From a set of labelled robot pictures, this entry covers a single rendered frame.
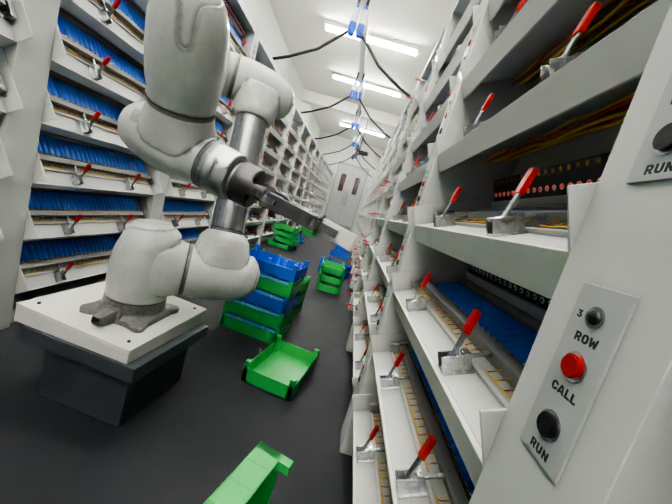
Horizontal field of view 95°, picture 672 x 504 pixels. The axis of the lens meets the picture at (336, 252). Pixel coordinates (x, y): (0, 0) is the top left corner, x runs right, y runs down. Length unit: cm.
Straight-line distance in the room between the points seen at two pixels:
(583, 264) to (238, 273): 84
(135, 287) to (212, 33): 66
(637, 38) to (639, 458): 30
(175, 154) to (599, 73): 54
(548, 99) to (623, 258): 25
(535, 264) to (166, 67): 51
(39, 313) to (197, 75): 74
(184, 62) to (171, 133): 11
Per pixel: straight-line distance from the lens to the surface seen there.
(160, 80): 55
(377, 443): 91
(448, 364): 46
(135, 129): 62
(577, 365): 25
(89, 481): 97
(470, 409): 40
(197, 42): 53
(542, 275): 33
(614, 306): 25
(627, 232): 26
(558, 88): 45
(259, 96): 108
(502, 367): 46
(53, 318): 104
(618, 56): 39
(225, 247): 95
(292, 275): 142
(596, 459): 25
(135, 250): 94
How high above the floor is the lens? 70
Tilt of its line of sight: 8 degrees down
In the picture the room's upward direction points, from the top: 17 degrees clockwise
